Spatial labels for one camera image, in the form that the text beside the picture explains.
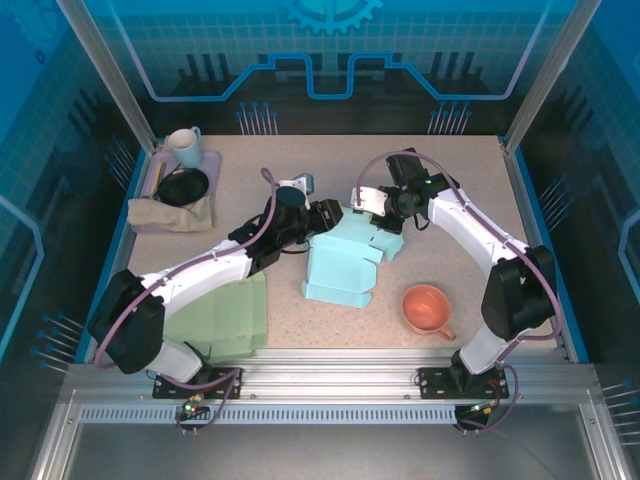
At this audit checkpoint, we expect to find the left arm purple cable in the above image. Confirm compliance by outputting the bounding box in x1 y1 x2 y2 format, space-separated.
94 167 284 371

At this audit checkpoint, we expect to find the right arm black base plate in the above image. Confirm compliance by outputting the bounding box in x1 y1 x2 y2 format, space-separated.
417 366 519 400

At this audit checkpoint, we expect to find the aluminium side rail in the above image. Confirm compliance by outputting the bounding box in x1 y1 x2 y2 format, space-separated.
499 137 576 361

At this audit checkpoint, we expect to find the beige cloth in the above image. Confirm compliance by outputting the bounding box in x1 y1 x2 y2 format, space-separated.
127 195 216 233

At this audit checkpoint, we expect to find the aluminium frame rail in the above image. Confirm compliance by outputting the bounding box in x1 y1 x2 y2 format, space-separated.
64 347 599 407

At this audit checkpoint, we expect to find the orange cup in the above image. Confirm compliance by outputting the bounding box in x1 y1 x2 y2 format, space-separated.
401 283 457 342

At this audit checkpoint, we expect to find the light green paper box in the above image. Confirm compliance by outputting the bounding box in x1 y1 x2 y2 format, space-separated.
164 273 270 361

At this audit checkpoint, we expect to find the slotted white cable duct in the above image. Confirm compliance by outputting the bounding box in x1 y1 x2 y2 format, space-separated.
79 405 461 426

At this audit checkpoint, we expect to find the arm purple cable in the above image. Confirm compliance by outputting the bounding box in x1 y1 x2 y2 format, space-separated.
355 152 564 346
94 167 284 371

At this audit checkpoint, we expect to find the small LED circuit board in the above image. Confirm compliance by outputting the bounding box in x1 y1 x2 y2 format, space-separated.
180 394 209 419
464 399 501 419

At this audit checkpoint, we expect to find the black plate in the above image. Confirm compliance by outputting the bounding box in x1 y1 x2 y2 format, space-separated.
156 168 210 206

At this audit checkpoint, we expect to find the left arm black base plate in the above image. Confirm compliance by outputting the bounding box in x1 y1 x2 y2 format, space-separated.
152 367 244 401

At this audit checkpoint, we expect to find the pale blue mug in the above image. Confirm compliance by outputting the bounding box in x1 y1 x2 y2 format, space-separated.
166 125 205 169

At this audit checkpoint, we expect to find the lavender plastic tray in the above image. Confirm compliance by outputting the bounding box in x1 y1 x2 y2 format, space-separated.
130 149 223 235

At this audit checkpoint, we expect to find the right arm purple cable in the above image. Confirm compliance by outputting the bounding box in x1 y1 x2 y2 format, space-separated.
355 152 564 346

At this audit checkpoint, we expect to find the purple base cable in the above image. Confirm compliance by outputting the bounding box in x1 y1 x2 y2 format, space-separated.
172 367 246 437
457 363 519 436

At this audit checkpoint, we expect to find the yellow wooden stick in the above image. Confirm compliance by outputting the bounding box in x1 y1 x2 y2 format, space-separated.
149 162 167 199

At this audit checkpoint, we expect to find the aluminium corner post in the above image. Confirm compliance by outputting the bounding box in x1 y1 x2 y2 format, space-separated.
54 0 160 154
502 0 604 156

